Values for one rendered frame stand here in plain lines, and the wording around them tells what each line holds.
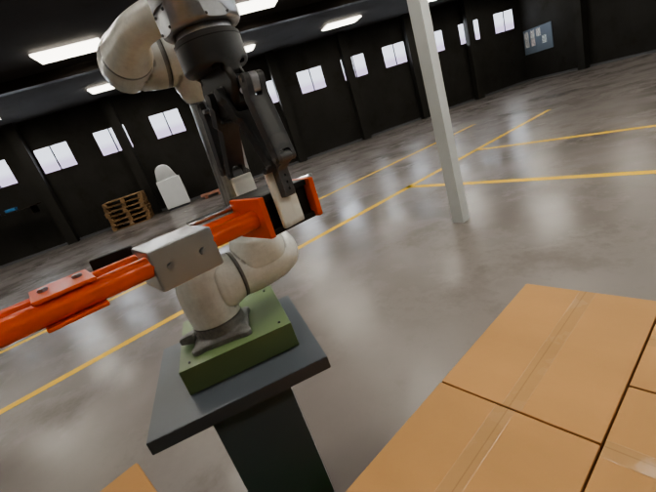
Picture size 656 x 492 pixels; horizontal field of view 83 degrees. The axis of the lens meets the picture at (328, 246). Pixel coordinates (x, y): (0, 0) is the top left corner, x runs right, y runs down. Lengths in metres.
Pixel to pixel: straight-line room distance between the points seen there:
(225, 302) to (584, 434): 0.95
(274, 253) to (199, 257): 0.76
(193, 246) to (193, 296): 0.72
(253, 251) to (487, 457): 0.79
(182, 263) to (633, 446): 0.96
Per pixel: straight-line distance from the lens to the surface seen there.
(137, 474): 0.72
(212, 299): 1.13
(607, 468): 1.04
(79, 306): 0.40
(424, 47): 3.70
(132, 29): 0.81
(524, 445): 1.06
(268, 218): 0.44
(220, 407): 1.10
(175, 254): 0.41
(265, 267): 1.16
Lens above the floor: 1.35
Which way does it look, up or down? 18 degrees down
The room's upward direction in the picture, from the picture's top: 18 degrees counter-clockwise
